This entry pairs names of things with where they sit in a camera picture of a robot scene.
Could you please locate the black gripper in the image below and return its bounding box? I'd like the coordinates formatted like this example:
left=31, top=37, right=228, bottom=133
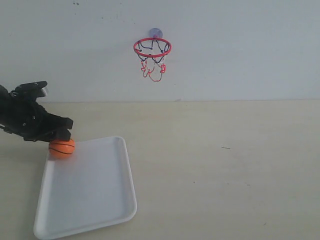
left=0, top=86, right=74, bottom=143

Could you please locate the small orange basketball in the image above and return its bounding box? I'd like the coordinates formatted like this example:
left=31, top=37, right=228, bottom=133
left=48, top=139, right=76, bottom=159

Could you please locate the red basketball hoop with net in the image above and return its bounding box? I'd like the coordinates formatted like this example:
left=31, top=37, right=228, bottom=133
left=133, top=37, right=172, bottom=82

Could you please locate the white plastic tray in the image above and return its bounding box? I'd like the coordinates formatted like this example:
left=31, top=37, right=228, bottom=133
left=33, top=136, right=137, bottom=240

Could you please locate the clear suction cup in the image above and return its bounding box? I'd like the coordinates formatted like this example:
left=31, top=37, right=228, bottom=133
left=148, top=27, right=163, bottom=39

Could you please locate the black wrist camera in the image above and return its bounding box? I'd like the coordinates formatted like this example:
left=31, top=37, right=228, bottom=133
left=10, top=81, right=48, bottom=99

